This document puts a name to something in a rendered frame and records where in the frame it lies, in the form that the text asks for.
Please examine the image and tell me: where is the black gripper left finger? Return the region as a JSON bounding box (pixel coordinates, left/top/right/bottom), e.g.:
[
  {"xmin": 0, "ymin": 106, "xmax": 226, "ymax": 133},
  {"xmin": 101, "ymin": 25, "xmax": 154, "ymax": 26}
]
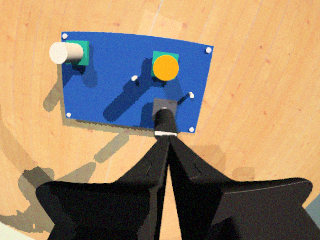
[{"xmin": 35, "ymin": 135, "xmax": 169, "ymax": 240}]

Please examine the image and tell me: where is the blue circuit board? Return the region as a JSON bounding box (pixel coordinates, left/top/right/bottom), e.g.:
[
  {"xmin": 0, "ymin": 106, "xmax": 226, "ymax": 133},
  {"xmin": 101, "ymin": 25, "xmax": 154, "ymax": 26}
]
[{"xmin": 49, "ymin": 31, "xmax": 213, "ymax": 140}]

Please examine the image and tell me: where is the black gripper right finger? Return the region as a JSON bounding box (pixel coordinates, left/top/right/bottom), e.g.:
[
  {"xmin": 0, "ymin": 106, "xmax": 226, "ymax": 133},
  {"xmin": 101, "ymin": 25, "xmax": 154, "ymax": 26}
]
[{"xmin": 168, "ymin": 135, "xmax": 313, "ymax": 240}]

